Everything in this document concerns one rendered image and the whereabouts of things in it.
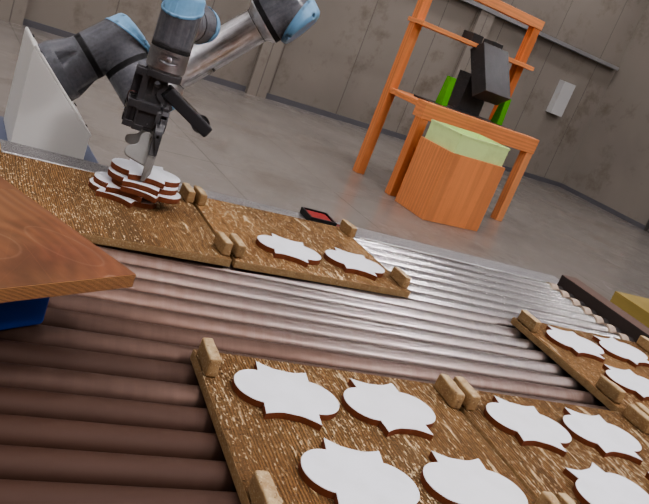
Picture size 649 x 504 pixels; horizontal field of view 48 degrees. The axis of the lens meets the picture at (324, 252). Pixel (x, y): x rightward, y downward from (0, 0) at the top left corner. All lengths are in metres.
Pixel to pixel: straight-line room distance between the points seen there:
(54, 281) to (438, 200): 6.28
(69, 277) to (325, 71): 10.66
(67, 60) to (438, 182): 5.33
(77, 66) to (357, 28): 9.79
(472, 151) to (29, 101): 5.60
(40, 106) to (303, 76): 9.58
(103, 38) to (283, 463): 1.30
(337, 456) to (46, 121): 1.21
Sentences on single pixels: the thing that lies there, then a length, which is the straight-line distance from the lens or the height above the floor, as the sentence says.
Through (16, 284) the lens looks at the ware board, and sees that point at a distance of 0.82.
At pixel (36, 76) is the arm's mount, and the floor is 1.05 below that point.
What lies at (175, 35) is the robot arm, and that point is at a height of 1.27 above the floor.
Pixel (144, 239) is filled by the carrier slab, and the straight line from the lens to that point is 1.33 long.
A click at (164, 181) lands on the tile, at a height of 1.00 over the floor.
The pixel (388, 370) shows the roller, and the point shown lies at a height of 0.91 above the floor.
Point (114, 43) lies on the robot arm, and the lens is 1.91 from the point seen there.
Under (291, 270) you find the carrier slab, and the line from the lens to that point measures 1.42.
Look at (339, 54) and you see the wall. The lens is 11.49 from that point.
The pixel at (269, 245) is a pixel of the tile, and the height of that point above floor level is 0.95.
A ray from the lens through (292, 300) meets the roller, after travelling 1.34.
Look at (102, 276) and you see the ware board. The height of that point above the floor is 1.04.
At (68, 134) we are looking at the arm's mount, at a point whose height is 0.93.
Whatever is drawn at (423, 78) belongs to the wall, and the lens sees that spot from 12.35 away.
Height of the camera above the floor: 1.40
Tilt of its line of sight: 17 degrees down
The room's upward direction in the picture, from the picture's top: 21 degrees clockwise
